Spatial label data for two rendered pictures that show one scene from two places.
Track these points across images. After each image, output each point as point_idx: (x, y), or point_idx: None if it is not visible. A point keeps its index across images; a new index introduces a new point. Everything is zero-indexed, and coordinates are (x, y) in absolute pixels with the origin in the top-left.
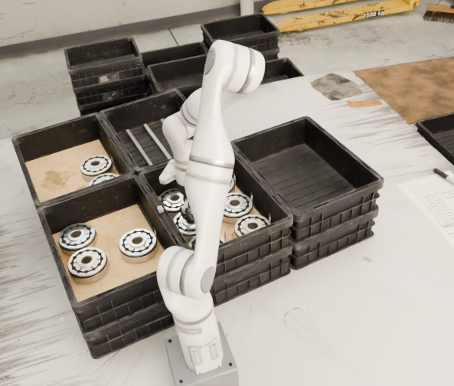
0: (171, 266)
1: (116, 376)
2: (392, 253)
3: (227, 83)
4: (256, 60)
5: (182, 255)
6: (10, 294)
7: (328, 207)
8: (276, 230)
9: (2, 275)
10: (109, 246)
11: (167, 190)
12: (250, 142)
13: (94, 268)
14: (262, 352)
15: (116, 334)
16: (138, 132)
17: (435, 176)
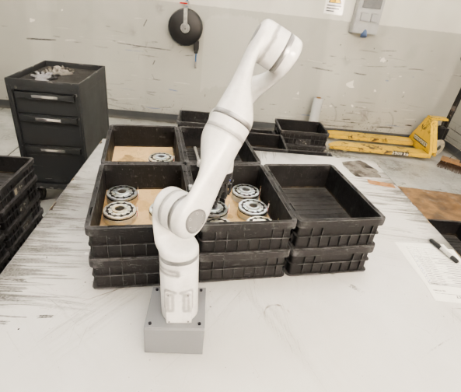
0: (167, 197)
1: (104, 308)
2: (378, 289)
3: (263, 53)
4: (295, 40)
5: (179, 192)
6: (60, 225)
7: (330, 223)
8: (279, 228)
9: (62, 212)
10: (143, 208)
11: None
12: (281, 169)
13: (122, 215)
14: (235, 330)
15: (118, 272)
16: None
17: (430, 245)
